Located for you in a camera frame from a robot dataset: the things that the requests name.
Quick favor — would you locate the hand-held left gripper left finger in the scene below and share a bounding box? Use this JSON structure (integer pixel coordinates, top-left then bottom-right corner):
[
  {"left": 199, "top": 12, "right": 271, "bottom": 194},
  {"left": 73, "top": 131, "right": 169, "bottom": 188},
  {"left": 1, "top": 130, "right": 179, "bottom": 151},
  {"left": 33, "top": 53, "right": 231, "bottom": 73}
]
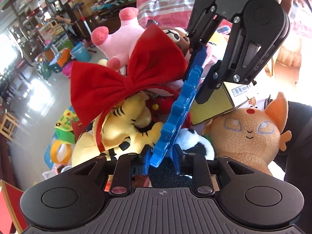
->
[{"left": 71, "top": 144, "right": 150, "bottom": 198}]

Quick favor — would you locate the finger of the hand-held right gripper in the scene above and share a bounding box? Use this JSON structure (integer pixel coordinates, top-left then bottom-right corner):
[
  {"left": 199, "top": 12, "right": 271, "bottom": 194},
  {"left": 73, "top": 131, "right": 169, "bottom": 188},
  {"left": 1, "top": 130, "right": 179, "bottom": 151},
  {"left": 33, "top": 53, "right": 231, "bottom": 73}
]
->
[
  {"left": 184, "top": 5, "right": 220, "bottom": 83},
  {"left": 196, "top": 15, "right": 284, "bottom": 105}
]

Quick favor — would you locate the black white panda plush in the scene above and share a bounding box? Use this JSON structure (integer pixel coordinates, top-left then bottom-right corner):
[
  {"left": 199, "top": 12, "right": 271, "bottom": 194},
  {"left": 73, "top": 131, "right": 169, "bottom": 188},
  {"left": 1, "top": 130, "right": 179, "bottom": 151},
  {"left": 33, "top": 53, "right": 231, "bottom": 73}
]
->
[{"left": 149, "top": 128, "right": 215, "bottom": 188}]

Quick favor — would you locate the yellow white cardboard box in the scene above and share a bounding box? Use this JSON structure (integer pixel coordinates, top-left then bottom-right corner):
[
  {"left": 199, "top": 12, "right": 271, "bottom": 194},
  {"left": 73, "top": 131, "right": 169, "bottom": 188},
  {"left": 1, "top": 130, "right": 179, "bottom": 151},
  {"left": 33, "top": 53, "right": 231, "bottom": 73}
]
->
[{"left": 190, "top": 80, "right": 256, "bottom": 126}]

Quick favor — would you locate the pink striped blanket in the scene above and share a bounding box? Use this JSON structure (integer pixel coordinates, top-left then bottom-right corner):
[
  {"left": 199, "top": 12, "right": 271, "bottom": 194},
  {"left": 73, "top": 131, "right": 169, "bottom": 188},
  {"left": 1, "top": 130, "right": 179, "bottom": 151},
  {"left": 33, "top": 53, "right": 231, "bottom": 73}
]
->
[{"left": 136, "top": 0, "right": 312, "bottom": 37}]

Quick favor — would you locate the yellow ring toy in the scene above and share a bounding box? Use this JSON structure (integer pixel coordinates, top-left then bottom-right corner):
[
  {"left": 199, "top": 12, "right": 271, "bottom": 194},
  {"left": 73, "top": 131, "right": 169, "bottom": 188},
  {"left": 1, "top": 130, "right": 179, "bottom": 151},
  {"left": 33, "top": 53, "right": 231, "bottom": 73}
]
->
[{"left": 50, "top": 139, "right": 74, "bottom": 168}]

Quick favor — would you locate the red plush toy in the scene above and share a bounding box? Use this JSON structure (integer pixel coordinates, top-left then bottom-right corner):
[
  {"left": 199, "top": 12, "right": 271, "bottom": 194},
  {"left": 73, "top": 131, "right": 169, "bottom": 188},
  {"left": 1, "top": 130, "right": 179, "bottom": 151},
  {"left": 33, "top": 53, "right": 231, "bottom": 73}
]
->
[{"left": 144, "top": 88, "right": 191, "bottom": 127}]

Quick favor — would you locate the storage shelf with goods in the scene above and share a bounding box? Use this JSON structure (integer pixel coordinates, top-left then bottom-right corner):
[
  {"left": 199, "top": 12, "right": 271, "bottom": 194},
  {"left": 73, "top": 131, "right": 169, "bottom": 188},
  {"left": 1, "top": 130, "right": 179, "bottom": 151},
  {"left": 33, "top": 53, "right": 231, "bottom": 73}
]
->
[{"left": 0, "top": 0, "right": 74, "bottom": 61}]

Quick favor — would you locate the wooden chair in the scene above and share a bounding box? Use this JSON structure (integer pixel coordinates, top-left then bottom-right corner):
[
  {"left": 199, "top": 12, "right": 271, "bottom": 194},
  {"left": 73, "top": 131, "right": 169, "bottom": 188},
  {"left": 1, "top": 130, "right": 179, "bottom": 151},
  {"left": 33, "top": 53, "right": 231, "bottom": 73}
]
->
[{"left": 0, "top": 110, "right": 20, "bottom": 140}]

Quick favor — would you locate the blue plastic bucket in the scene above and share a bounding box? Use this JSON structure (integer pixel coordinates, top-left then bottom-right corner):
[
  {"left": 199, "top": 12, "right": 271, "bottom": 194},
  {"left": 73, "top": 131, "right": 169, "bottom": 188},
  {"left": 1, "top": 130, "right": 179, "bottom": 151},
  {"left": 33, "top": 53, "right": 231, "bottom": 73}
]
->
[{"left": 70, "top": 43, "right": 92, "bottom": 62}]

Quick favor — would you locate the person's right forearm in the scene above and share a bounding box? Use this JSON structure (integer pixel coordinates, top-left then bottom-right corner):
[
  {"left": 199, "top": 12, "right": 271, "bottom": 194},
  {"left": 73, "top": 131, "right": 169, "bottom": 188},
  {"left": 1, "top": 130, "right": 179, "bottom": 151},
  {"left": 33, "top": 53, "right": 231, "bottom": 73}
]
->
[{"left": 280, "top": 0, "right": 298, "bottom": 15}]

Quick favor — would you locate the green felt toy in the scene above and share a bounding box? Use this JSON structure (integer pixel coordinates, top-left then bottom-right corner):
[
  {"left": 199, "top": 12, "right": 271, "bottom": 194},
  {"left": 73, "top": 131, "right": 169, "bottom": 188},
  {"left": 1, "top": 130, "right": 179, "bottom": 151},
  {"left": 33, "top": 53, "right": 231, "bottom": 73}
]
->
[{"left": 54, "top": 110, "right": 81, "bottom": 144}]

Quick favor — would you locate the yellow tiger plush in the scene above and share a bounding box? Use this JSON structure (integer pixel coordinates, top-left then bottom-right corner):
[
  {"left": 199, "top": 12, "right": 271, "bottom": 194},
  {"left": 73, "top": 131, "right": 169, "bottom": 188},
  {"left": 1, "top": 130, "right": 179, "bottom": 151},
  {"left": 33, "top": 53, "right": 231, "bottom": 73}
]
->
[{"left": 71, "top": 94, "right": 164, "bottom": 168}]

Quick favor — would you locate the pink pig plush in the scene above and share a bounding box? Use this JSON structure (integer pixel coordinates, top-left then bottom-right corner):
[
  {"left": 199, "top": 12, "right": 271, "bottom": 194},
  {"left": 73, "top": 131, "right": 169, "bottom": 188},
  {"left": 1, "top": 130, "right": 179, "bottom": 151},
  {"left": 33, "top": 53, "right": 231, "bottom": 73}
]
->
[{"left": 91, "top": 7, "right": 147, "bottom": 72}]

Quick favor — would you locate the blue plastic gear toy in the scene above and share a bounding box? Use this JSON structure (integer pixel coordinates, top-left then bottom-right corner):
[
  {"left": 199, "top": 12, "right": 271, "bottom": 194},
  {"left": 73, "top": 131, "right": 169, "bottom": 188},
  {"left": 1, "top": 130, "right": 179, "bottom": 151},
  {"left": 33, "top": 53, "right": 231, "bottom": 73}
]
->
[{"left": 149, "top": 66, "right": 204, "bottom": 167}]

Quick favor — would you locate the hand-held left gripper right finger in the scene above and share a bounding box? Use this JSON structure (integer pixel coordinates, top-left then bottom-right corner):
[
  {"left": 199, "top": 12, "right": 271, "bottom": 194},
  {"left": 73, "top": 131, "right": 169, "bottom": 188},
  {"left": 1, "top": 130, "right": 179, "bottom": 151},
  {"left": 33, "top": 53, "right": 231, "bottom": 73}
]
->
[{"left": 172, "top": 144, "right": 244, "bottom": 199}]

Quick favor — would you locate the brown cardboard box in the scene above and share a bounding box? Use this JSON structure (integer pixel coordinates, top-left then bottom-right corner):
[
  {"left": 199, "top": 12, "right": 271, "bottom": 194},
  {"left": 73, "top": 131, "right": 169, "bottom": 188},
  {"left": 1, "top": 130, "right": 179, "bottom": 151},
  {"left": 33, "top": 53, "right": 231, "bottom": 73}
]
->
[{"left": 68, "top": 0, "right": 103, "bottom": 20}]

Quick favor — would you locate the red gift box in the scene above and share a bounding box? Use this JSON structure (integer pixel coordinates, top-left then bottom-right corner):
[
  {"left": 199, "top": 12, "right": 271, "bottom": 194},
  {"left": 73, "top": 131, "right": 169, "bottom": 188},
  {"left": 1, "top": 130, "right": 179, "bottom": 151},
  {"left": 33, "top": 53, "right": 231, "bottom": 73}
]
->
[{"left": 0, "top": 179, "right": 28, "bottom": 233}]

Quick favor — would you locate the pink plastic basin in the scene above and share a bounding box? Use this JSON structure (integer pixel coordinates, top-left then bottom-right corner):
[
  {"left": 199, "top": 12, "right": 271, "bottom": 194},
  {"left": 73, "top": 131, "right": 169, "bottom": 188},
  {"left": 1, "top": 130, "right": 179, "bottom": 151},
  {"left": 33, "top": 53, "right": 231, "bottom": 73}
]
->
[{"left": 61, "top": 65, "right": 74, "bottom": 78}]

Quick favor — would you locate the brown plush with eye patch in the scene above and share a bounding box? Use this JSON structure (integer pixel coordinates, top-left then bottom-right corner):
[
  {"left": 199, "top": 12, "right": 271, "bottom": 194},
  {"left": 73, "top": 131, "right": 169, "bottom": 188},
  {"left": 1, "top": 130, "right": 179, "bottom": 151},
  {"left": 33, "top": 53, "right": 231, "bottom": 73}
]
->
[{"left": 161, "top": 27, "right": 193, "bottom": 54}]

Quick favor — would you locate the red bow headband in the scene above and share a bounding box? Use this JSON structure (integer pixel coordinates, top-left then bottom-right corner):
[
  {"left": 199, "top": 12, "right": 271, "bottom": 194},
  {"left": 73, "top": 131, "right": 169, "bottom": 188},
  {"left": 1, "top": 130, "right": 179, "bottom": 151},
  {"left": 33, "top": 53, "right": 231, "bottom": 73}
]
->
[{"left": 70, "top": 24, "right": 189, "bottom": 156}]

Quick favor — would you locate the orange cat plush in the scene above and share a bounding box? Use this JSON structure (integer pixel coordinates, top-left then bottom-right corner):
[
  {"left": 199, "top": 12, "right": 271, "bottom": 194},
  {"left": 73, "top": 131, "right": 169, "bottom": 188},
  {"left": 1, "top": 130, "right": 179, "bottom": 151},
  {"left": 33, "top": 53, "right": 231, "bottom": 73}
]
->
[{"left": 202, "top": 92, "right": 292, "bottom": 176}]

